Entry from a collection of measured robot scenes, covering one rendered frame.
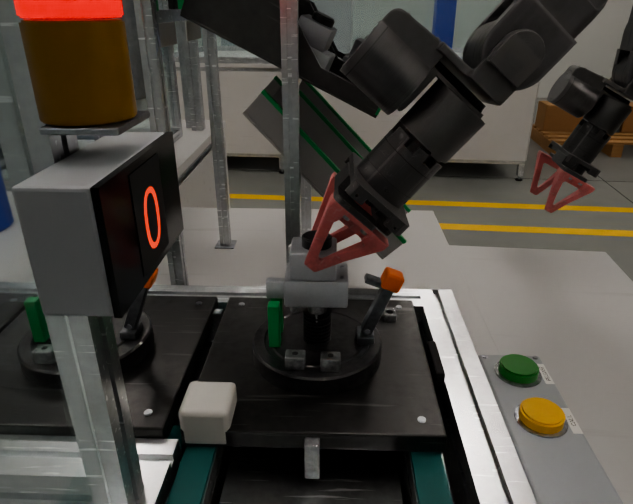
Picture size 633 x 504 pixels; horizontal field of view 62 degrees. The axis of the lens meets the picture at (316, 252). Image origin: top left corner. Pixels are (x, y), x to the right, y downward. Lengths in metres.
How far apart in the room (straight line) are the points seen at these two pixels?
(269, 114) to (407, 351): 0.35
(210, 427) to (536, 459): 0.29
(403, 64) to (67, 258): 0.30
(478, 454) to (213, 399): 0.24
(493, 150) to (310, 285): 4.13
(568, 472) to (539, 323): 0.42
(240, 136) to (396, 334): 4.06
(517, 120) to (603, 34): 5.12
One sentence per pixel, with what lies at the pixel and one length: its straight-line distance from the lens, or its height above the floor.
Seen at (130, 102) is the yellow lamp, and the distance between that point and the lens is 0.31.
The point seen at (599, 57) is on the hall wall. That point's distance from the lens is 9.59.
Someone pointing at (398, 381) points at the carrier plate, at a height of 0.97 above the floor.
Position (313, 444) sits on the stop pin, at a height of 0.97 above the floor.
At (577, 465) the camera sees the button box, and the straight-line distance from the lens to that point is 0.53.
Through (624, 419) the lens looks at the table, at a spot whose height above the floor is 0.86.
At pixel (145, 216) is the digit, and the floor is 1.21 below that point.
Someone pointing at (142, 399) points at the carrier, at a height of 0.97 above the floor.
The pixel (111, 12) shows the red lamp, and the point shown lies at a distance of 0.30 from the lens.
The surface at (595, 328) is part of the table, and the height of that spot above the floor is 0.86.
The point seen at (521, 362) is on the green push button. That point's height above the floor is 0.97.
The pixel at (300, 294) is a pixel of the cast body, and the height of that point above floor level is 1.06.
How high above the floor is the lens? 1.32
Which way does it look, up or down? 25 degrees down
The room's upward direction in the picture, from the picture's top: straight up
